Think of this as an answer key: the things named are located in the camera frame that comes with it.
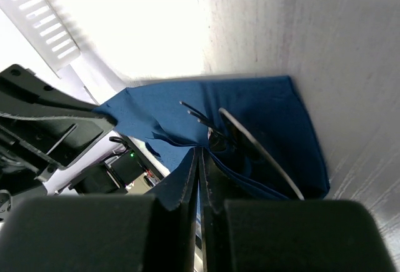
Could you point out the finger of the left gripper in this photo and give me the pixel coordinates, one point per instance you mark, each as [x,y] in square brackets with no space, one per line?
[42,126]

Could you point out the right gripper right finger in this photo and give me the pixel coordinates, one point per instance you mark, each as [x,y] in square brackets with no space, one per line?
[244,234]

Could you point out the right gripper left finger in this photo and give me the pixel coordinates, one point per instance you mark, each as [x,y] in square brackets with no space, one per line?
[107,232]

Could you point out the blue paper napkin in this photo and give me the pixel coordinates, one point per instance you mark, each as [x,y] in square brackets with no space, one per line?
[270,108]

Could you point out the silver spoon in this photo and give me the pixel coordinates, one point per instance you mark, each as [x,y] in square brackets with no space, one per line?
[254,149]

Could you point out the silver fork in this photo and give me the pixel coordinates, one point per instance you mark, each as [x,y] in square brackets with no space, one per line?
[212,130]

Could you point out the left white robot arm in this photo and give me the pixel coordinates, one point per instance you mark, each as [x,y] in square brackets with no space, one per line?
[111,173]

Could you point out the white slotted cable duct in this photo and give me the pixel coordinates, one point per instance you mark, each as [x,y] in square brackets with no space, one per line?
[42,27]

